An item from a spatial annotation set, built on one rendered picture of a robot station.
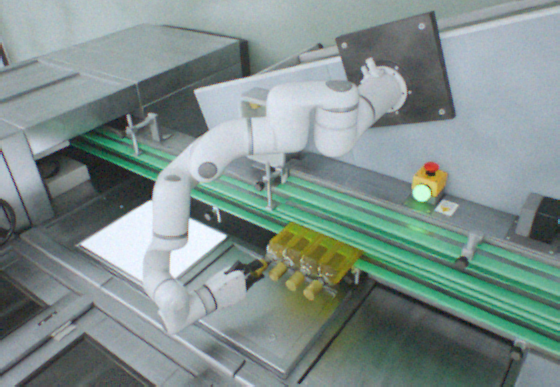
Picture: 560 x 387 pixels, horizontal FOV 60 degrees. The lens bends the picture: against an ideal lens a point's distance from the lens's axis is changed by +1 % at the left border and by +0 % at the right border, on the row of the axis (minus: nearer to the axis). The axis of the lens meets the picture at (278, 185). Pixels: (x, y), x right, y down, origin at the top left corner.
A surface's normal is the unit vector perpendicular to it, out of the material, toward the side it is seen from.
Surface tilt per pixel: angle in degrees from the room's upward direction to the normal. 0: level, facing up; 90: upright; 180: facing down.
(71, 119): 90
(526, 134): 0
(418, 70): 3
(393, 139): 0
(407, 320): 89
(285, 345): 90
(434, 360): 90
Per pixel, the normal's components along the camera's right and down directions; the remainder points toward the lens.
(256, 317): -0.05, -0.84
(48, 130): 0.80, 0.29
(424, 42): -0.57, 0.50
